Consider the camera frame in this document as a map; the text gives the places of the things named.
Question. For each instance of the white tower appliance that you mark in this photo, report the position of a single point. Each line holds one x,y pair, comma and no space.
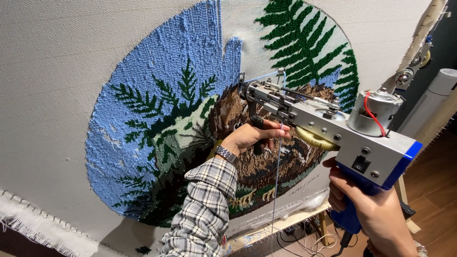
428,103

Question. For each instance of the black clamp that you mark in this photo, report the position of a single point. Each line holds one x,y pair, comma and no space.
407,210

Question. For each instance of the tufting cloth with forest design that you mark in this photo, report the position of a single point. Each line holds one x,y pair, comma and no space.
53,89

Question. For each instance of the wooden tufting frame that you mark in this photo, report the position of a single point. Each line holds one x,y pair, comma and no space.
285,223

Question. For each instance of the person's right hand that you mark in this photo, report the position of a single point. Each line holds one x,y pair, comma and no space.
382,221

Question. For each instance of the light blue yarn strand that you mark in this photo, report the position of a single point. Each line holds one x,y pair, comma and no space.
275,185

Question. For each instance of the silver wristwatch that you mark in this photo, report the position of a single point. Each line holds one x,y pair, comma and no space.
226,154

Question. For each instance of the silver and blue tufting gun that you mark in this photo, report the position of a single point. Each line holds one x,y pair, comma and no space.
378,153

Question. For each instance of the person's left hand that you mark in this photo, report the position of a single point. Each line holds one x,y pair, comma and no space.
242,137

